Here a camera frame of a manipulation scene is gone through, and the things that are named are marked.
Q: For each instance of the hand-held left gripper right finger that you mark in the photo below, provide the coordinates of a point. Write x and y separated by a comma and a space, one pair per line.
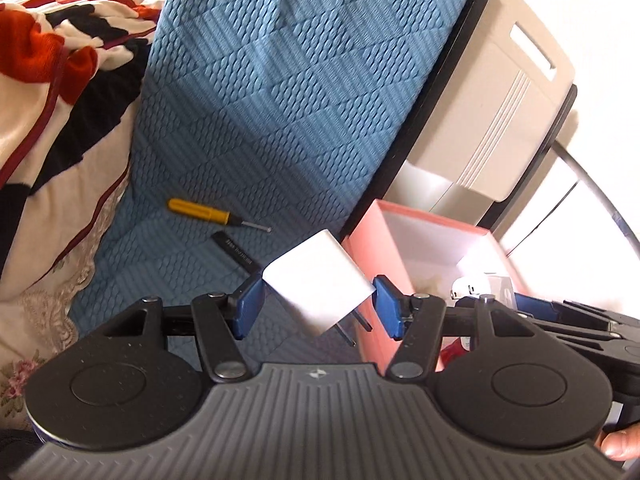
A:
387, 307

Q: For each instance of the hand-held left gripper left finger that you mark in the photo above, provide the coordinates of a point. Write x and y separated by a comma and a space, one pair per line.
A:
247, 307

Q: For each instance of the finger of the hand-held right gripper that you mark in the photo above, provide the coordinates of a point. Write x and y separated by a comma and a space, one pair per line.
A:
532, 303

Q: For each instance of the white plug adapter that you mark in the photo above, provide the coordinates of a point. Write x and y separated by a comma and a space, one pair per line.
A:
467, 290

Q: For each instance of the white charger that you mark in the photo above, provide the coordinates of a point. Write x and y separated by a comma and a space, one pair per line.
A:
320, 280

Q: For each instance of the pink cardboard box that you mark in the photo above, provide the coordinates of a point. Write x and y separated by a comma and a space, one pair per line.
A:
430, 245

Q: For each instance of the person's right hand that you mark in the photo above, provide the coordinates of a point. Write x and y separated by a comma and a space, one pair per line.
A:
622, 445

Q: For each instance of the small white box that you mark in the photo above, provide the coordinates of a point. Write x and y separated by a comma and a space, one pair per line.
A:
500, 287

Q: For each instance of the black flat stick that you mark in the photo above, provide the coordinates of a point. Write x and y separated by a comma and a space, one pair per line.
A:
235, 250

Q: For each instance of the yellow screwdriver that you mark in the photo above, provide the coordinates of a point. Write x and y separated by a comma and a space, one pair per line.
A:
200, 210

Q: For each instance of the metal hoop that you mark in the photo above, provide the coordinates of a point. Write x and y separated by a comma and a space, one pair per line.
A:
600, 185

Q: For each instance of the beige lace-trimmed bedsheet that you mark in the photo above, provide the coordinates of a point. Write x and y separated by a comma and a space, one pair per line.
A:
55, 260

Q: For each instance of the blue textured mat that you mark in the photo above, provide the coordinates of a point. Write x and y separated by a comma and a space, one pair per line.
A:
280, 100

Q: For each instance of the red white black striped blanket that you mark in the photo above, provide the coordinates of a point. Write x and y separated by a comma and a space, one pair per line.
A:
60, 60

